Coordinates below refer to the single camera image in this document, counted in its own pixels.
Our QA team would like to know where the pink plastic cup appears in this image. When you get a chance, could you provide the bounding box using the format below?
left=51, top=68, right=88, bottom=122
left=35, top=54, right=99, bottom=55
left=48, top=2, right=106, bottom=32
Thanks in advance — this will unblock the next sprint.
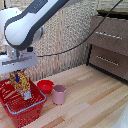
left=51, top=83, right=67, bottom=106

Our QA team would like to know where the metal drawer handle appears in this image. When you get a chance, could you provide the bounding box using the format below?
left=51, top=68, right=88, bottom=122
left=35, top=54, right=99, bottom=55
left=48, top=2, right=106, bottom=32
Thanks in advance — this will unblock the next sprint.
left=95, top=54, right=121, bottom=67
left=94, top=31, right=124, bottom=41

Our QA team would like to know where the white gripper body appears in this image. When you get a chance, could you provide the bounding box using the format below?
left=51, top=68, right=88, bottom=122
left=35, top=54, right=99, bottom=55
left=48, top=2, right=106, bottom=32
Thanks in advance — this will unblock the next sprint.
left=0, top=53, right=39, bottom=76

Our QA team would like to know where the brown drawer cabinet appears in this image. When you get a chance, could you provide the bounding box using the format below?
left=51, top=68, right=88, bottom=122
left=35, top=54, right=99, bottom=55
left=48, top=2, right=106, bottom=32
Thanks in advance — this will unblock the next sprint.
left=86, top=9, right=128, bottom=83

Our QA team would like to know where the red plastic bowl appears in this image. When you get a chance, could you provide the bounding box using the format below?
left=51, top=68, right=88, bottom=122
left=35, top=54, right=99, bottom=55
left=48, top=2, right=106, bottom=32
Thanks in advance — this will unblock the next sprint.
left=36, top=79, right=55, bottom=95

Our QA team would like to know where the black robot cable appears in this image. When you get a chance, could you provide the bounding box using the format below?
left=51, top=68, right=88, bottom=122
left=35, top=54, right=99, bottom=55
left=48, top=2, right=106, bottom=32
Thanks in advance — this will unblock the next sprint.
left=35, top=0, right=124, bottom=58

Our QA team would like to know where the red plastic shopping basket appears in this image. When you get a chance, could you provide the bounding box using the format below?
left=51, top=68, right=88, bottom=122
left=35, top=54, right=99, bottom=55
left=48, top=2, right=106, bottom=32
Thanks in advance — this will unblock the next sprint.
left=0, top=77, right=48, bottom=128

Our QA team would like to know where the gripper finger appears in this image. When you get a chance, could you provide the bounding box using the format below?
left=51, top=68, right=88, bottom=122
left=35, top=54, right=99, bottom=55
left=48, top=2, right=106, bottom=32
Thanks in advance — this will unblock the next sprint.
left=11, top=71, right=18, bottom=84
left=20, top=69, right=27, bottom=82

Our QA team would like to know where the beige patterned curtain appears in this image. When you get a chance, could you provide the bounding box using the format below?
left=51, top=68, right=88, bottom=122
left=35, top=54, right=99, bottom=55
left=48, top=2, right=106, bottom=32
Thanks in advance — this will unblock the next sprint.
left=0, top=0, right=128, bottom=82

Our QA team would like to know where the colourful snack bar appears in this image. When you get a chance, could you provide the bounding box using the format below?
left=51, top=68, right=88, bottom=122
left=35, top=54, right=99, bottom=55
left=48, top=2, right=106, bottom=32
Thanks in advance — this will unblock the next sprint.
left=8, top=70, right=33, bottom=101

